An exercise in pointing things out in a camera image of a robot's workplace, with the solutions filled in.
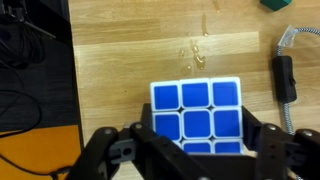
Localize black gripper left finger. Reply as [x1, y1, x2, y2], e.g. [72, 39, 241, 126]
[140, 103, 153, 129]

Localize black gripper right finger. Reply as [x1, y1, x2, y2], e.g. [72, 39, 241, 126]
[241, 106, 262, 151]

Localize large white-edged Rubik's cube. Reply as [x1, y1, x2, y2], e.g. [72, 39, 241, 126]
[150, 77, 243, 154]

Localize orange floor mat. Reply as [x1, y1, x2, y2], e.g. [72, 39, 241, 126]
[0, 125, 81, 180]

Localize green wooden block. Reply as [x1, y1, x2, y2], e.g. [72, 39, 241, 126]
[260, 0, 292, 11]

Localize braided lamp cable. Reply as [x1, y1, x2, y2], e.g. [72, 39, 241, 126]
[271, 24, 320, 136]

